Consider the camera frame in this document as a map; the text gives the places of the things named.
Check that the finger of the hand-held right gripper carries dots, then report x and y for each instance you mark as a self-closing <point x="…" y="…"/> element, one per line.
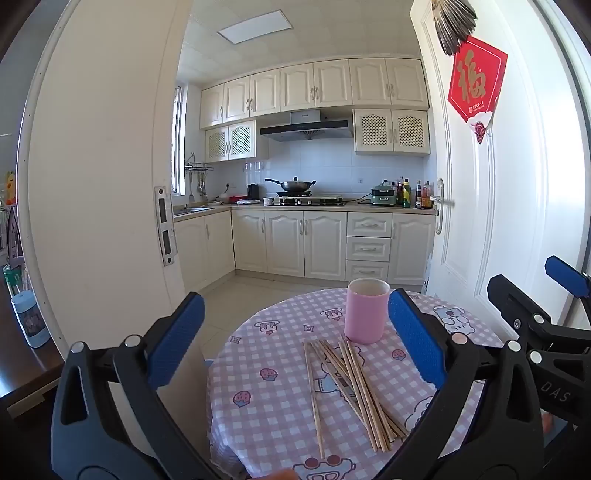
<point x="521" y="304"/>
<point x="565" y="279"/>

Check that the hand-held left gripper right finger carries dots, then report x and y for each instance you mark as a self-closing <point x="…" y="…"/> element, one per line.
<point x="415" y="337"/>

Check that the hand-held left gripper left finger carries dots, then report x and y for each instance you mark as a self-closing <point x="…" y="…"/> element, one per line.
<point x="178" y="337"/>

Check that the pink cup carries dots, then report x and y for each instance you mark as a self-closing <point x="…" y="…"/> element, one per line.
<point x="367" y="314"/>

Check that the bunch of wooden chopsticks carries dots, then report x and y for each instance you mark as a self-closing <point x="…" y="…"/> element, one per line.
<point x="355" y="374"/>

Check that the person's right hand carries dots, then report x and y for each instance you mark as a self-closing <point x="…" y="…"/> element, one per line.
<point x="547" y="422"/>

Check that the white door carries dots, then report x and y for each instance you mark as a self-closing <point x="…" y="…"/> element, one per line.
<point x="508" y="207"/>

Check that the metal lock strike plate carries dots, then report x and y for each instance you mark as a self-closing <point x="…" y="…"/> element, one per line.
<point x="165" y="226"/>

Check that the steel sink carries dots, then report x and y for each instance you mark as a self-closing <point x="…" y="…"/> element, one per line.
<point x="191" y="211"/>

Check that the dark sauce bottle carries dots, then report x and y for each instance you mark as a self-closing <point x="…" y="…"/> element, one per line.
<point x="418" y="198"/>

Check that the amber bottle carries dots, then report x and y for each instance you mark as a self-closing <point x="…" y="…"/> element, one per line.
<point x="428" y="198"/>

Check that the green yellow bottle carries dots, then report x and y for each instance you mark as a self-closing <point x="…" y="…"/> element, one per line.
<point x="406" y="196"/>

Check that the cream base cabinets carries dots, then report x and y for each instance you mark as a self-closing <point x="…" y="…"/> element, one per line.
<point x="286" y="244"/>

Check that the red-capped dark bottle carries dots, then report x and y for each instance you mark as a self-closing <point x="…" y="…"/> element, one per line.
<point x="399" y="194"/>

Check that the green electric cooker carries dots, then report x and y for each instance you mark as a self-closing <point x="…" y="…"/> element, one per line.
<point x="382" y="196"/>

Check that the blue water bottle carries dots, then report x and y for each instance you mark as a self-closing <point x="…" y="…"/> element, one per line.
<point x="31" y="323"/>

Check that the red box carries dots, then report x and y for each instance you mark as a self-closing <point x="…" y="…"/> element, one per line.
<point x="238" y="199"/>

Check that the dark wooden table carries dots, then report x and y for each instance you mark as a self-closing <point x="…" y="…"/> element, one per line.
<point x="18" y="369"/>

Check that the hanging utensil rack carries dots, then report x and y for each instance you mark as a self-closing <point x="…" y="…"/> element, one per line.
<point x="198" y="168"/>

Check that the gas stove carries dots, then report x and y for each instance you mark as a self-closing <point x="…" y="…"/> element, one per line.
<point x="304" y="201"/>

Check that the steel wok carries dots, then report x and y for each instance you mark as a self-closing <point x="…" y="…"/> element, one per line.
<point x="295" y="186"/>

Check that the window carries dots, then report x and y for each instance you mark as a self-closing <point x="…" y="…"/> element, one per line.
<point x="178" y="138"/>

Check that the cream lattice-door cabinet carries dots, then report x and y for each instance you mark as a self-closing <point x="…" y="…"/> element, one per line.
<point x="392" y="131"/>
<point x="235" y="141"/>

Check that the yellow toy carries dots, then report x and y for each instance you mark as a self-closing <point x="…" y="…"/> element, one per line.
<point x="9" y="187"/>

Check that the steel range hood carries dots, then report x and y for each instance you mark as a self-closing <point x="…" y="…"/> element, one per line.
<point x="304" y="129"/>

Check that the grey feather fan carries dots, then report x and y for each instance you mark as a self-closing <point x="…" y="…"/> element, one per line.
<point x="452" y="27"/>

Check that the ceiling light panel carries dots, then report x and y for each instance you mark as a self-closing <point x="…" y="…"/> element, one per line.
<point x="255" y="30"/>

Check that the red diamond wall poster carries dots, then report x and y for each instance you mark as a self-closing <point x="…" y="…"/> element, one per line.
<point x="475" y="83"/>

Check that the cream upper wall cabinets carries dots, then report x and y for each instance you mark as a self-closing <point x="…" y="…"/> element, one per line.
<point x="323" y="85"/>

